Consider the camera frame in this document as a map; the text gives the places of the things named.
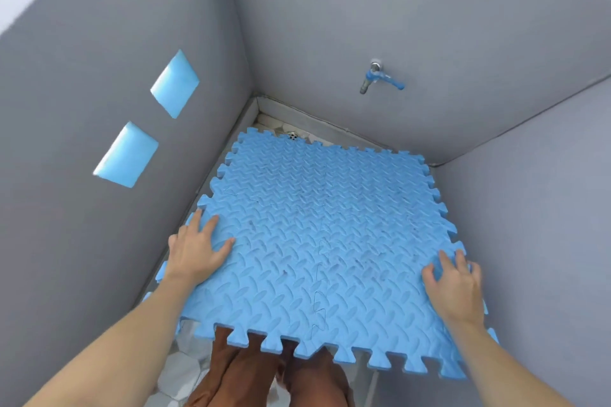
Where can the person's left hand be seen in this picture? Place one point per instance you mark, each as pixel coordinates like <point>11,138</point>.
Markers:
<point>193,256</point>

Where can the person's right hand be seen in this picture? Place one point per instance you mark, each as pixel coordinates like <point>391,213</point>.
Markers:
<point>456,292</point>

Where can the person's left thumb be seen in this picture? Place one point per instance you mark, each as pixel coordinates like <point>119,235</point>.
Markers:
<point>224,250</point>

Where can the person's left middle finger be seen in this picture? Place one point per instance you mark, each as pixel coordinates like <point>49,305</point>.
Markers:
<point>196,221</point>

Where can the person's right thumb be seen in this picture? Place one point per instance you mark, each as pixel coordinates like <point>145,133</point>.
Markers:
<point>428,277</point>

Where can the person's right middle finger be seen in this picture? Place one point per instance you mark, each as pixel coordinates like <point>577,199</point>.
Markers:
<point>462,261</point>

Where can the blue foam puzzle mat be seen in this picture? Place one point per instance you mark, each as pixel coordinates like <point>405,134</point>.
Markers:
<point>329,239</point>

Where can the person's left forearm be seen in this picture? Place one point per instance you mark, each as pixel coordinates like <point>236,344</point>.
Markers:
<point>121,349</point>

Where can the person's right forearm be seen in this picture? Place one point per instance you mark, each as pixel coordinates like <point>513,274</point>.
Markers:
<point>496,366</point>

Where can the person's brown trousers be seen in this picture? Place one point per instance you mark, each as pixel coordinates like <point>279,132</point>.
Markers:
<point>267,380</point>

